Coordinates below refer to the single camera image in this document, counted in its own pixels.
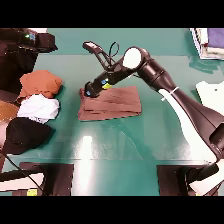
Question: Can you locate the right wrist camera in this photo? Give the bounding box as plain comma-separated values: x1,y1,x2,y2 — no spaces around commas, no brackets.
82,41,117,73

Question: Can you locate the orange garment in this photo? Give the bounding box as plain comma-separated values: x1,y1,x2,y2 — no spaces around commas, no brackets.
17,69,64,102

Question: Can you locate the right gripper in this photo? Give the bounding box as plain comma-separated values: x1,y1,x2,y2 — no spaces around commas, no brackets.
83,68,122,99

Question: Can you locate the brown garment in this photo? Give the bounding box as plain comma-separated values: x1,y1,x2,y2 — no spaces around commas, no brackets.
77,85,143,122

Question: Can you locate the black cable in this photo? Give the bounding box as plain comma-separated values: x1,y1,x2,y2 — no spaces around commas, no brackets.
107,41,121,60
0,150,46,197

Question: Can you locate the black garment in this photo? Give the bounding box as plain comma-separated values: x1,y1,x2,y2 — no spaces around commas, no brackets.
2,116,53,156

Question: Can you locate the white garment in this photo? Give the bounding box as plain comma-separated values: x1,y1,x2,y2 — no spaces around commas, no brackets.
195,80,224,117
16,93,61,125

